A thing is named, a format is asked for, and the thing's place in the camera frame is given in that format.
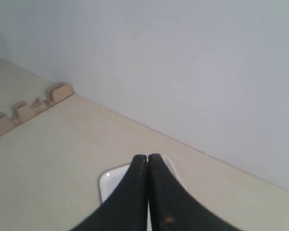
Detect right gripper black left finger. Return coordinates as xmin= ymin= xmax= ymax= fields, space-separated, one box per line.
xmin=72 ymin=154 xmax=148 ymax=231

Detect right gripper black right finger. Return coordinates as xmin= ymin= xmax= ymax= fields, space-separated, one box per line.
xmin=148 ymin=154 xmax=239 ymax=231

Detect white rectangular plastic tray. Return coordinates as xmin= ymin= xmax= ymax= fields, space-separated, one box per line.
xmin=96 ymin=155 xmax=185 ymax=231

